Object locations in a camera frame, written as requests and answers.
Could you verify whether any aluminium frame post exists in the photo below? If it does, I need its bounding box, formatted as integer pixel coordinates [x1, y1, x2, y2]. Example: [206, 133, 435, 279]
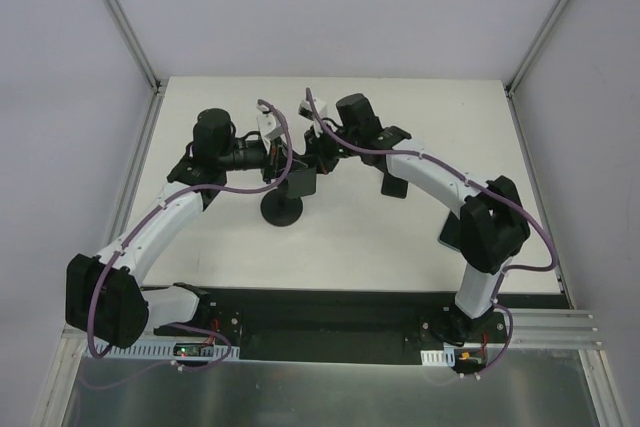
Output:
[75, 0, 169, 93]
[503, 0, 604, 98]

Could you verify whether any black smartphone teal edge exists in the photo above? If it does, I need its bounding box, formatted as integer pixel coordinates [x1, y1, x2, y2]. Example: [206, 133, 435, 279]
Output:
[438, 213, 460, 252]

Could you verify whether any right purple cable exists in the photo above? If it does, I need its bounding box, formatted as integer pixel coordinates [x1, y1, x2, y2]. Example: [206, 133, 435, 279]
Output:
[304, 87, 560, 383]

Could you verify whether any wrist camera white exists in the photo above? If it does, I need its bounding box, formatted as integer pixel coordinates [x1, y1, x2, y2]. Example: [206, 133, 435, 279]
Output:
[298, 98, 327, 120]
[256, 101, 285, 144]

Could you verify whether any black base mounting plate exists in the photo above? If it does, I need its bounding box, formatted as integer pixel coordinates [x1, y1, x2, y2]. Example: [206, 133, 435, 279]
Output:
[152, 285, 511, 363]

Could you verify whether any black round-base phone stand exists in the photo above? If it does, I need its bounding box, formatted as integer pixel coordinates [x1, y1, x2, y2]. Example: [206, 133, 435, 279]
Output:
[260, 182, 303, 227]

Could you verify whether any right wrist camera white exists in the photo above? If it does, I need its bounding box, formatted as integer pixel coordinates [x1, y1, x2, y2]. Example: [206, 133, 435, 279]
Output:
[298, 98, 327, 120]

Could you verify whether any white cable duct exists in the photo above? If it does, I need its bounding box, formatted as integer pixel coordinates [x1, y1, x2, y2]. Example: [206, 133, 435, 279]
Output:
[420, 349, 455, 368]
[105, 341, 240, 362]

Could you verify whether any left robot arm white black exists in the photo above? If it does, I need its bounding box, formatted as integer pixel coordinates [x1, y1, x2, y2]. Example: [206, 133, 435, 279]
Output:
[65, 100, 294, 359]

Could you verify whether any right white cable duct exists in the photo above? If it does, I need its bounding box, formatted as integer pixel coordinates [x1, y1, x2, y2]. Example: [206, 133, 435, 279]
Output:
[420, 349, 455, 368]

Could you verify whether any aluminium front rail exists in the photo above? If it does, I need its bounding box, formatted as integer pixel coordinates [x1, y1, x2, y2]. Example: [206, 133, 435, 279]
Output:
[62, 309, 606, 348]

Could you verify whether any right aluminium frame post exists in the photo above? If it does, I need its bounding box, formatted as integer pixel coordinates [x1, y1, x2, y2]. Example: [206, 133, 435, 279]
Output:
[503, 0, 604, 98]

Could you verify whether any left aluminium frame post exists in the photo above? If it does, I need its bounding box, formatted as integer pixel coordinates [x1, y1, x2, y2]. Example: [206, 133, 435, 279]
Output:
[75, 0, 169, 93]

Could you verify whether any purple cable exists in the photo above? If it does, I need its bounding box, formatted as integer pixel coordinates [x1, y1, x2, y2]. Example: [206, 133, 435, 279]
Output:
[304, 87, 560, 383]
[79, 99, 296, 389]

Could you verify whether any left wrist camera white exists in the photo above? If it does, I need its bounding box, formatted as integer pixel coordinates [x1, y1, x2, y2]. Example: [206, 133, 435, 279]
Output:
[256, 101, 285, 144]

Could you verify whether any left white cable duct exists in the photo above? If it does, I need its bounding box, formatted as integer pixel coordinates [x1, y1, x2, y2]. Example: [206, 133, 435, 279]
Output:
[105, 341, 240, 362]

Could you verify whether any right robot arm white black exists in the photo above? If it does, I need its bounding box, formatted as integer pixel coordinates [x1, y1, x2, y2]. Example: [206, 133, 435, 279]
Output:
[299, 92, 530, 346]

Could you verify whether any black folding phone stand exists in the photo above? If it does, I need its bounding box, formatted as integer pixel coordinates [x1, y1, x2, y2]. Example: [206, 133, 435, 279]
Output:
[381, 172, 408, 199]

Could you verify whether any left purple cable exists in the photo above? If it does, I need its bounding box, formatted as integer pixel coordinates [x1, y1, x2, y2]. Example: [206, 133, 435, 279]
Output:
[79, 99, 296, 389]

